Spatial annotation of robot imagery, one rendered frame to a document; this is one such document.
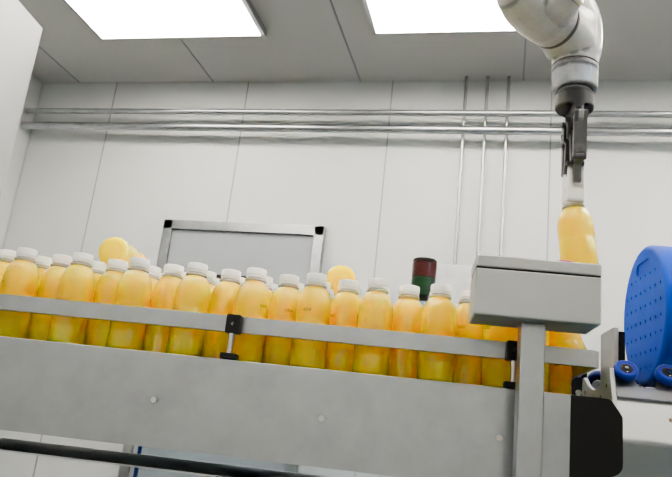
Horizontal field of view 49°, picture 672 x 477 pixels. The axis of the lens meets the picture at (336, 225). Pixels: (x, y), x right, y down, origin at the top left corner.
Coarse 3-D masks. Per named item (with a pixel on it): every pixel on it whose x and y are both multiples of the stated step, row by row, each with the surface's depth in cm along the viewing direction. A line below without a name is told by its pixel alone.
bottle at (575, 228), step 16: (576, 208) 136; (560, 224) 136; (576, 224) 134; (592, 224) 135; (560, 240) 136; (576, 240) 133; (592, 240) 134; (560, 256) 136; (576, 256) 132; (592, 256) 132
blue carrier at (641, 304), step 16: (640, 256) 153; (656, 256) 142; (640, 272) 153; (656, 272) 142; (640, 288) 151; (656, 288) 141; (640, 304) 150; (656, 304) 140; (624, 320) 161; (640, 320) 149; (656, 320) 139; (640, 336) 148; (656, 336) 139; (640, 352) 148; (656, 352) 138; (640, 368) 147; (640, 384) 147
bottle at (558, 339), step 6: (552, 336) 136; (558, 336) 135; (564, 336) 135; (570, 336) 135; (576, 336) 135; (552, 342) 136; (558, 342) 135; (564, 342) 135; (570, 342) 134; (576, 342) 135; (582, 342) 136; (576, 348) 134; (582, 348) 135
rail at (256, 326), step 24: (48, 312) 138; (72, 312) 137; (96, 312) 137; (120, 312) 136; (144, 312) 136; (168, 312) 136; (192, 312) 135; (288, 336) 132; (312, 336) 132; (336, 336) 131; (360, 336) 131; (384, 336) 131; (408, 336) 130; (432, 336) 130; (552, 360) 127; (576, 360) 127
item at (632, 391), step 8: (616, 384) 135; (624, 384) 135; (632, 384) 135; (656, 384) 134; (616, 392) 133; (624, 392) 133; (632, 392) 133; (640, 392) 133; (648, 392) 133; (656, 392) 133; (664, 392) 133; (640, 400) 132; (648, 400) 132; (656, 400) 132; (664, 400) 131
